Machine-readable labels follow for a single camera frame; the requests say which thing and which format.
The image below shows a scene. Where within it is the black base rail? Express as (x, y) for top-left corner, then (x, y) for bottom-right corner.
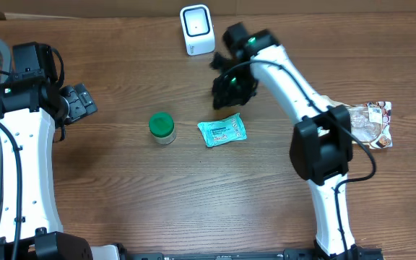
(125, 247), (385, 260)

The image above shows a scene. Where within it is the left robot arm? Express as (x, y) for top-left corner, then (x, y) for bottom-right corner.
(0, 42), (126, 260)

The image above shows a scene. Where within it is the white barcode scanner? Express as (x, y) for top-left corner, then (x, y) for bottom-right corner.
(180, 4), (215, 56)

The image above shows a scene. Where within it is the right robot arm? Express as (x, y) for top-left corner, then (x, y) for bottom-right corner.
(211, 22), (361, 259)

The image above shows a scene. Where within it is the teal tissue pack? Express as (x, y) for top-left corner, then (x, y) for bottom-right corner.
(197, 113), (247, 147)

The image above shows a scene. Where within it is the green lid jar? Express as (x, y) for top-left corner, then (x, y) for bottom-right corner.
(148, 112), (176, 144)

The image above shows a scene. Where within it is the beige plastic pouch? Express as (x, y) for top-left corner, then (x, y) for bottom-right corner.
(319, 95), (393, 150)

